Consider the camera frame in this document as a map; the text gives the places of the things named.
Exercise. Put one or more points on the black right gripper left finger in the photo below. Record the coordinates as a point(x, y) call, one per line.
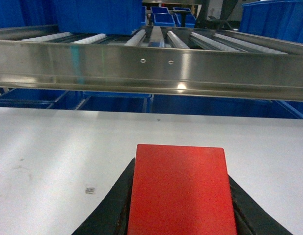
point(111, 216)

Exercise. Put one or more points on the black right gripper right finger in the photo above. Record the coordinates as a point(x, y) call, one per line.
point(250, 218)

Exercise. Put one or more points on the red magnetic cube block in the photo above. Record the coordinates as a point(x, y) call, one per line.
point(180, 190)

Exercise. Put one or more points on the stainless steel shelf rack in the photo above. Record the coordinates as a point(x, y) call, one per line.
point(155, 60)

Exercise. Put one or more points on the large blue bin centre shelf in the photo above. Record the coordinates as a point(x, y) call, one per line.
point(116, 17)

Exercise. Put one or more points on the large blue bin shelf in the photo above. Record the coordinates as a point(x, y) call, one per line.
point(20, 13)
point(116, 17)
point(279, 19)

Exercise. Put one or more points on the large blue bin right shelf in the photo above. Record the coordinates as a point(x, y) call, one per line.
point(279, 19)

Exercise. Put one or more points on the large blue bin left shelf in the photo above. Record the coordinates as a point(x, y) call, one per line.
point(20, 13)

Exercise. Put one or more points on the small marker sticker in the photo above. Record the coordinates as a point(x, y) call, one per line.
point(90, 190)

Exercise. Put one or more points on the blue bin below middle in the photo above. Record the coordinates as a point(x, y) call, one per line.
point(116, 102)

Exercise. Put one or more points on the blue bin below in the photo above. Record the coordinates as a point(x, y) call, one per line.
point(230, 107)
point(31, 98)
point(116, 102)

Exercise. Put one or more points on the blue bin below right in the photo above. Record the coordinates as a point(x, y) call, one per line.
point(230, 107)

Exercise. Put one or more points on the blue bin below left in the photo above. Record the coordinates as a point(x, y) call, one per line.
point(31, 98)

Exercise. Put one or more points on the black office chair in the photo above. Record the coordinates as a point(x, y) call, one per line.
point(211, 18)

